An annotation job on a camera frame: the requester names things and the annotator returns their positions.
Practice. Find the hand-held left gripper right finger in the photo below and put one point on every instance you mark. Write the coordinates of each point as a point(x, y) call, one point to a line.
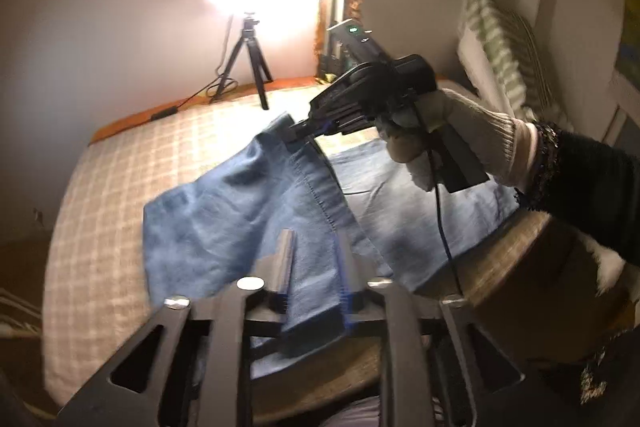
point(345, 279)

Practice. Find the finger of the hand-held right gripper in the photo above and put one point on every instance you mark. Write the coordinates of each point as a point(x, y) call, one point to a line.
point(312, 123)
point(345, 132)

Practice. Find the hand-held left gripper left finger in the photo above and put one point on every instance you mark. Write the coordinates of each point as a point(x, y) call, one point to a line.
point(281, 267)

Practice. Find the blue denim pants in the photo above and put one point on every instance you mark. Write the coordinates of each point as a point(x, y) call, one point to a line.
point(240, 207)

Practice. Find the person's right hand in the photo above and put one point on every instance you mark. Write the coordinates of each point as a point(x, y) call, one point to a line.
point(475, 127)

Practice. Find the black tripod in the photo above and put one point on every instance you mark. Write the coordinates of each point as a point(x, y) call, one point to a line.
point(248, 38)

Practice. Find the green striped white pillow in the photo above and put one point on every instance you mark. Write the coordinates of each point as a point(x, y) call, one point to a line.
point(492, 37)

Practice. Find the beige checked blanket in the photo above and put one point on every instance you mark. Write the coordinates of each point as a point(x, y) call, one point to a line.
point(125, 182)

